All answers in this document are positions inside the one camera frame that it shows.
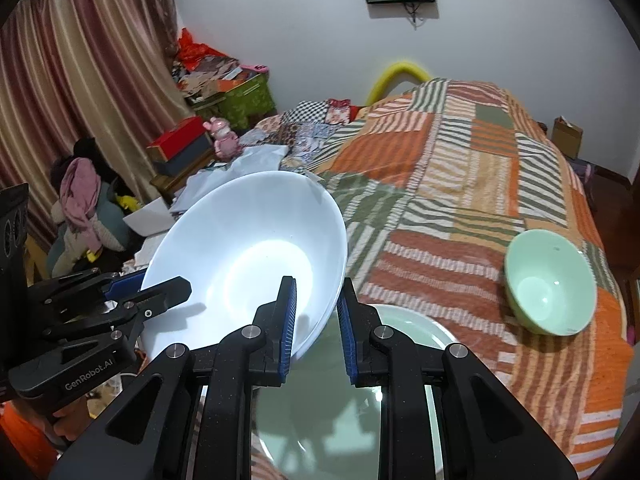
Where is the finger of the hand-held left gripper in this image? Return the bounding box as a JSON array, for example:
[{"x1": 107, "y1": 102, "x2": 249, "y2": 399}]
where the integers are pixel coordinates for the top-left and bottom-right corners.
[
  {"x1": 42, "y1": 276, "x2": 193, "y2": 346},
  {"x1": 27, "y1": 267, "x2": 149, "y2": 322}
]

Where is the white bowl with dark spots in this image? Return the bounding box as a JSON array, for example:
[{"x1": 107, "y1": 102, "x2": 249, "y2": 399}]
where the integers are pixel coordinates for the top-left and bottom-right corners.
[{"x1": 140, "y1": 171, "x2": 347, "y2": 363}]

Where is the white paper box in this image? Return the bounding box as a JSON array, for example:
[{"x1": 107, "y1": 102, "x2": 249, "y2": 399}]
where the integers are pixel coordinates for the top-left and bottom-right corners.
[{"x1": 122, "y1": 196, "x2": 174, "y2": 237}]

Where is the pink and gold curtain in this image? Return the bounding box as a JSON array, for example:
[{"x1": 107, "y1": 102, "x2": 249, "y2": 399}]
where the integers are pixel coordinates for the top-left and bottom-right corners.
[{"x1": 0, "y1": 0, "x2": 193, "y2": 253}]

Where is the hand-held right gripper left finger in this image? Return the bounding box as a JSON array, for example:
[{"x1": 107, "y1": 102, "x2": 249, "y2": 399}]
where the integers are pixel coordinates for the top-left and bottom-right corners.
[{"x1": 50, "y1": 275, "x2": 299, "y2": 480}]

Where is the pale green bowl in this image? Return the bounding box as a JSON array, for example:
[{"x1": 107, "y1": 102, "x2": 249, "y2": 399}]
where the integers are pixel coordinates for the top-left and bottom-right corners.
[{"x1": 504, "y1": 229, "x2": 598, "y2": 337}]

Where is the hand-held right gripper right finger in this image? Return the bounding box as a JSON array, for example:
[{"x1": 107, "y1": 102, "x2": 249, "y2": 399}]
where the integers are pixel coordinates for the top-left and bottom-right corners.
[{"x1": 336, "y1": 276, "x2": 578, "y2": 480}]

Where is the orange striped patchwork blanket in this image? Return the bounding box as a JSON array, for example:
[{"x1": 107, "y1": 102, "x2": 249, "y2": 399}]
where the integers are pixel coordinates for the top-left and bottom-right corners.
[{"x1": 250, "y1": 77, "x2": 633, "y2": 480}]

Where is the wooden nightstand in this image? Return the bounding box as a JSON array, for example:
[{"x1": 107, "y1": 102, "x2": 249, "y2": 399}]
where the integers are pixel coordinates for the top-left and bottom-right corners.
[{"x1": 150, "y1": 152, "x2": 221, "y2": 207}]

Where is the brown cardboard box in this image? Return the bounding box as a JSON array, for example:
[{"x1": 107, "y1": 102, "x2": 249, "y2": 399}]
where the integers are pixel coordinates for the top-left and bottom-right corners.
[{"x1": 552, "y1": 116, "x2": 584, "y2": 160}]

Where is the red plastic bag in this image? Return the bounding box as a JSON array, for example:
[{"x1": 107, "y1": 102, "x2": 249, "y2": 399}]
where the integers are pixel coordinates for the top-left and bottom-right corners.
[{"x1": 177, "y1": 27, "x2": 217, "y2": 68}]

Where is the pink cloth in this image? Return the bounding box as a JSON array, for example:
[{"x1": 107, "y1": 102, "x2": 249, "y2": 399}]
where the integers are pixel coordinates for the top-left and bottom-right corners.
[{"x1": 60, "y1": 157, "x2": 103, "y2": 252}]

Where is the pale green plate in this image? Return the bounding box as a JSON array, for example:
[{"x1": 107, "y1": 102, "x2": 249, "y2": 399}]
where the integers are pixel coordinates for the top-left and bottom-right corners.
[{"x1": 250, "y1": 304, "x2": 458, "y2": 480}]

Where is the pile of clothes and papers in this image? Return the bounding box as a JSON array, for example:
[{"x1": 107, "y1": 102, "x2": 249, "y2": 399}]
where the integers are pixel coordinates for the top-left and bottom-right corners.
[{"x1": 172, "y1": 27, "x2": 271, "y2": 106}]

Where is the person's left forearm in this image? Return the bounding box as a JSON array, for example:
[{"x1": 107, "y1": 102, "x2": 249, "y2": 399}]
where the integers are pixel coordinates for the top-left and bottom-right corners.
[{"x1": 0, "y1": 401, "x2": 58, "y2": 468}]

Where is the checkered patchwork quilt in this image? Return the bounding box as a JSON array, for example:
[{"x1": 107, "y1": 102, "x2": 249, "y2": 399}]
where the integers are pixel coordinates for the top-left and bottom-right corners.
[{"x1": 240, "y1": 97, "x2": 368, "y2": 171}]

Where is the dark blue box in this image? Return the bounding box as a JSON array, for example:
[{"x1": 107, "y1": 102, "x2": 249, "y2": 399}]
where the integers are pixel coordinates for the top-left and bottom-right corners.
[{"x1": 152, "y1": 135, "x2": 216, "y2": 178}]

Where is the black plush toy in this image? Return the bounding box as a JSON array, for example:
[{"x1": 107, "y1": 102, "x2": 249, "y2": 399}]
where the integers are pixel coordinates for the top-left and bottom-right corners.
[{"x1": 72, "y1": 137, "x2": 116, "y2": 181}]

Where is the green storage box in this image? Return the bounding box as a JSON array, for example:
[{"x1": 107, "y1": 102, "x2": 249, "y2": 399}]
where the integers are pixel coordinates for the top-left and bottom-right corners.
[{"x1": 215, "y1": 72, "x2": 277, "y2": 131}]

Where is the white plastic sheet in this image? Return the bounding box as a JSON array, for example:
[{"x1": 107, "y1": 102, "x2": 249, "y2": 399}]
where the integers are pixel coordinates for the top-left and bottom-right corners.
[{"x1": 167, "y1": 144, "x2": 291, "y2": 211}]

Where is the pink toy figure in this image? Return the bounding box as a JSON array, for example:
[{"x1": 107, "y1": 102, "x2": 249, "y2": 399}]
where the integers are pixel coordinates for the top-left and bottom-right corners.
[{"x1": 202, "y1": 116, "x2": 242, "y2": 161}]

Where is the grey teal plush toy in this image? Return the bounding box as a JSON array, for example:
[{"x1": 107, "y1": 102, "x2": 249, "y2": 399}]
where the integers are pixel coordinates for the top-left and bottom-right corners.
[{"x1": 47, "y1": 179, "x2": 132, "y2": 277}]

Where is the person's left hand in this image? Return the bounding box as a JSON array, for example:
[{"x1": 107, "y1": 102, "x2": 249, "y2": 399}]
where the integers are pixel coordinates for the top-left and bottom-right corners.
[{"x1": 52, "y1": 399, "x2": 93, "y2": 443}]

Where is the red box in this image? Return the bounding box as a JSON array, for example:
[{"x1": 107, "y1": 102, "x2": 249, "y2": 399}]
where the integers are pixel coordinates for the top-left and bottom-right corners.
[{"x1": 146, "y1": 116, "x2": 207, "y2": 163}]

